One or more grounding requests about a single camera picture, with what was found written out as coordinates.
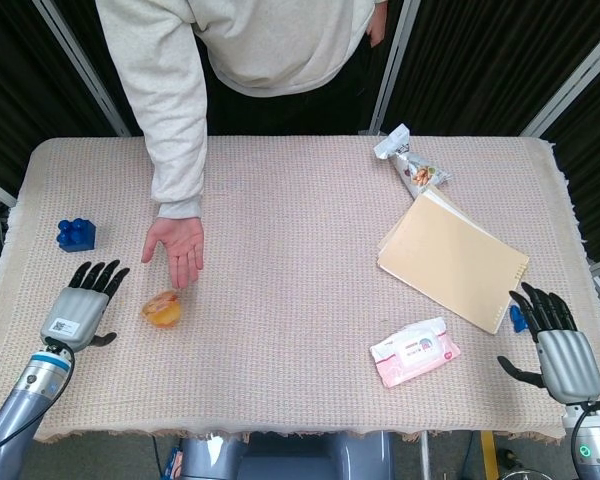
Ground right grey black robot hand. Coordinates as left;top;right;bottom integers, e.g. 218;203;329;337
496;281;600;403

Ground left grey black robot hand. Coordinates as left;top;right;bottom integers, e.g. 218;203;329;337
40;259;131;353

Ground person's right hand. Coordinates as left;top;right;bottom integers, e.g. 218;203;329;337
140;216;206;291

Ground person's left hand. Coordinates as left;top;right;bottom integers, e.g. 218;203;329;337
366;3;388;49

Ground orange jelly cup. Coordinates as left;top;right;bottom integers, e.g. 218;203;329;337
140;289;183;330

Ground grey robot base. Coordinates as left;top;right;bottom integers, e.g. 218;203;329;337
178;431;398;480

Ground person's right forearm grey sleeve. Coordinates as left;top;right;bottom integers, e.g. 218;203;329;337
93;0;210;221

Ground small blue toy piece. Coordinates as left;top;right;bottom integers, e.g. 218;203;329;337
509;303;530;333

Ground blue toy building block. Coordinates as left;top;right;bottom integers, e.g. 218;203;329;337
56;217;98;253

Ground person's torso grey sweatshirt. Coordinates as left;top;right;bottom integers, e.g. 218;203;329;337
95;0;389;99

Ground pink woven tablecloth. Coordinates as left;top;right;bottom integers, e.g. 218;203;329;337
0;133;600;445

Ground tan spiral notebook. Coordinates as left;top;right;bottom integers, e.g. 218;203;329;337
376;184;531;336

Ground white nut snack packet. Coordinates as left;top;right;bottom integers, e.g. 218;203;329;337
372;123;455;202

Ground pink wet wipes pack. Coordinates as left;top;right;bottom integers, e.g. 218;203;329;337
369;316;463;389

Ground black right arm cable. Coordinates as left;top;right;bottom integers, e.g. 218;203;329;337
569;398;600;471

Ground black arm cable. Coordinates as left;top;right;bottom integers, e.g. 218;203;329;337
0;337;76;459
569;398;600;471

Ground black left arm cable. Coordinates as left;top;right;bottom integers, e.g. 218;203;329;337
0;337;76;459

